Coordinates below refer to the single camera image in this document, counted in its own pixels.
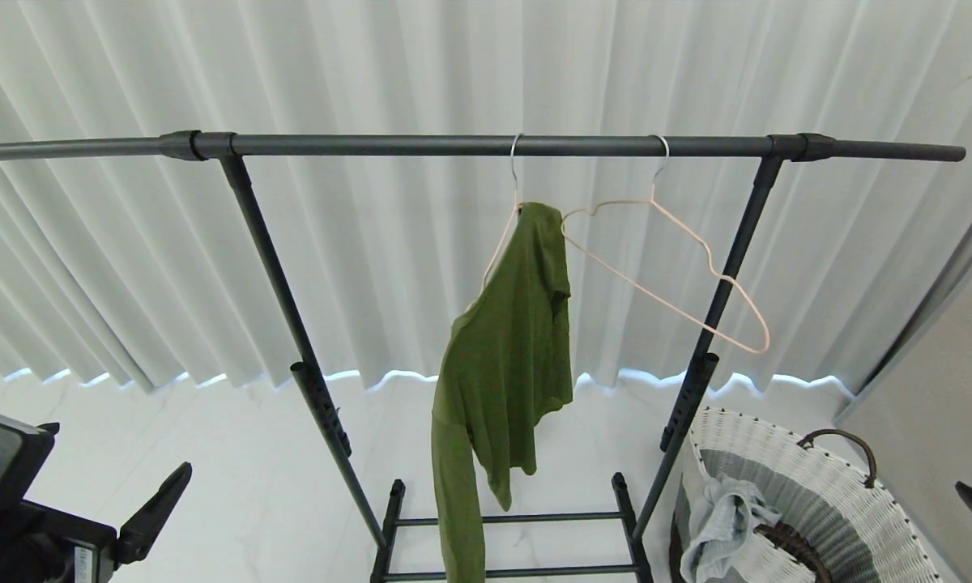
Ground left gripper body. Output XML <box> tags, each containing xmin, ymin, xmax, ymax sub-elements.
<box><xmin>0</xmin><ymin>504</ymin><xmax>124</xmax><ymax>583</ymax></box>

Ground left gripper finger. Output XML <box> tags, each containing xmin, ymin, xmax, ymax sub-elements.
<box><xmin>113</xmin><ymin>461</ymin><xmax>194</xmax><ymax>566</ymax></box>

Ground green long-sleeved shirt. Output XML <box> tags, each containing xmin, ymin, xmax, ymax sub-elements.
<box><xmin>431</xmin><ymin>202</ymin><xmax>575</xmax><ymax>583</ymax></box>

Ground pink clothes hanger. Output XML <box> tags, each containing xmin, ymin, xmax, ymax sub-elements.
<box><xmin>561</xmin><ymin>134</ymin><xmax>771</xmax><ymax>356</ymax></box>
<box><xmin>481</xmin><ymin>133</ymin><xmax>528</xmax><ymax>294</ymax></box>

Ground white laundry basket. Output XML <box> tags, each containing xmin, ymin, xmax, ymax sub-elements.
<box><xmin>667</xmin><ymin>406</ymin><xmax>946</xmax><ymax>583</ymax></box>

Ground black clothes rack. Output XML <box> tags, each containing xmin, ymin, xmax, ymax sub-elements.
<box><xmin>0</xmin><ymin>130</ymin><xmax>967</xmax><ymax>583</ymax></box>

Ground pale grey garment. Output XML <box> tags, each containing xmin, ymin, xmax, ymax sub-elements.
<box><xmin>680</xmin><ymin>474</ymin><xmax>783</xmax><ymax>583</ymax></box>

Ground white curtain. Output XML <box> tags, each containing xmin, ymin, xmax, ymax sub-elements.
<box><xmin>0</xmin><ymin>0</ymin><xmax>972</xmax><ymax>399</ymax></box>

